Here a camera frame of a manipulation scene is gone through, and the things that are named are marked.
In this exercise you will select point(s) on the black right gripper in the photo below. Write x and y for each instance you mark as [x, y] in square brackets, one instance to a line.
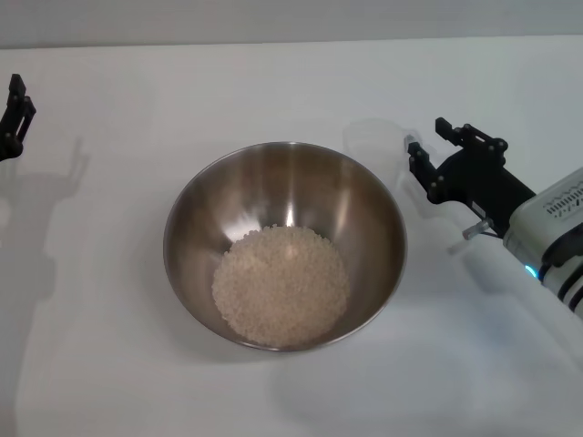
[483, 182]

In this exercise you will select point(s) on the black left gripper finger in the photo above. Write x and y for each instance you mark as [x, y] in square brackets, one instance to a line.
[16, 123]

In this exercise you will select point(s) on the stainless steel bowl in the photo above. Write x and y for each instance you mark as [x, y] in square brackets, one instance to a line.
[282, 191]

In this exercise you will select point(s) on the white rice grains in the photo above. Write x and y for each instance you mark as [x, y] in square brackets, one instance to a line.
[282, 287]

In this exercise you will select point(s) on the clear plastic measuring cup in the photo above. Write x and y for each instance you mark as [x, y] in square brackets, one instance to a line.
[373, 145]

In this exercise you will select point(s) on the silver metal connector plug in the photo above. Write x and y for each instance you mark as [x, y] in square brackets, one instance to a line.
[477, 229]

